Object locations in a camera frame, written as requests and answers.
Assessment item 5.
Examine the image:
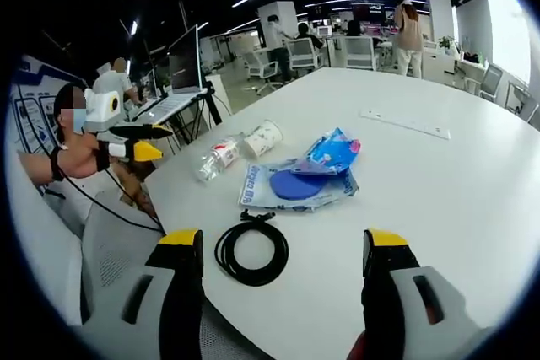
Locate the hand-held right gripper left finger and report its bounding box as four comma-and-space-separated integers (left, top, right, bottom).
82, 228, 207, 360

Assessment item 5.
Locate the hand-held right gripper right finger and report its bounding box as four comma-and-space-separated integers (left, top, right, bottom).
360, 228, 495, 360

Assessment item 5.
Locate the clear plastic bottle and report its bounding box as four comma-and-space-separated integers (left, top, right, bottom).
192, 134, 246, 185

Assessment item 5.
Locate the clear bag with blue disc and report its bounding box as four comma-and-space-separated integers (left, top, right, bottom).
237, 159, 360, 214

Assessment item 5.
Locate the white printed paper cup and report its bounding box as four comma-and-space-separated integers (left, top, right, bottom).
243, 119, 284, 161

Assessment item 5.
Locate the blue snack bag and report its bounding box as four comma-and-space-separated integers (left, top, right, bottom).
302, 126, 362, 176

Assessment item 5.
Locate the person's right hand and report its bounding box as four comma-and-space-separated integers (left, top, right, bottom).
344, 330, 373, 360

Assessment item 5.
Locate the person's head with blue mask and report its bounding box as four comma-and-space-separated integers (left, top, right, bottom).
53, 83, 89, 144

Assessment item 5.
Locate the white table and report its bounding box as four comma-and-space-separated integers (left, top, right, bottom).
143, 66, 540, 360

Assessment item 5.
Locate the black laptop stand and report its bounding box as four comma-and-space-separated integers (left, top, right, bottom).
167, 86, 224, 155

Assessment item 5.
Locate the open silver laptop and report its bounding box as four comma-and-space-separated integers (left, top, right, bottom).
130, 24, 208, 123

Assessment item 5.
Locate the white office chair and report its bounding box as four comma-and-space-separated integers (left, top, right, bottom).
343, 35, 377, 71
243, 49, 281, 96
285, 36, 327, 79
479, 62, 505, 103
505, 80, 533, 115

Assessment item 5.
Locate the white flat power strip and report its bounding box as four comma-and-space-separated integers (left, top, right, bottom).
359, 107, 452, 142

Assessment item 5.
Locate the thin black cable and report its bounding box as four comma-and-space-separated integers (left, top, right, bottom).
52, 165, 166, 235

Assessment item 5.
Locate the wall poster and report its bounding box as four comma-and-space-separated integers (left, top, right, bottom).
8, 55, 58, 155

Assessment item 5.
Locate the black wrist strap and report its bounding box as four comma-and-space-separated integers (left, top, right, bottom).
49, 147, 65, 183

